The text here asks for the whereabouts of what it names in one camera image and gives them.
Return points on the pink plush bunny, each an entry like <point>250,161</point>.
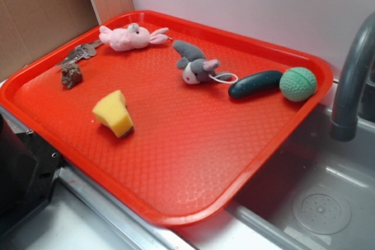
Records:
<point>132,37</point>

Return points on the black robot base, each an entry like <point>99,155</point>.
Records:
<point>29,169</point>

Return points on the grey plush bunny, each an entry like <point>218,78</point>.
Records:
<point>196,68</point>

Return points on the red plastic tray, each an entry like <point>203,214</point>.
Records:
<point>192,147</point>

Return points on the yellow sponge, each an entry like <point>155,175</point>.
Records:
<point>111,111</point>

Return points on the dark green toy cucumber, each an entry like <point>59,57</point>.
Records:
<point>255,83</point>

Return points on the green rubber ball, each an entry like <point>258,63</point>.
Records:
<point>298,84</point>

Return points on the silver key bunch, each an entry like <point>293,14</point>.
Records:
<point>82,51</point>

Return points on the grey plastic sink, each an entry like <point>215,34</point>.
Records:
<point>314,193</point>

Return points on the grey faucet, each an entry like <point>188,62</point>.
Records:
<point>354,96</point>

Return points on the brown cardboard panel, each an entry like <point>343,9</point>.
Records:
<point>31,29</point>

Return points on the brown rock keychain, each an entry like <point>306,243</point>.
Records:
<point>71,75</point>

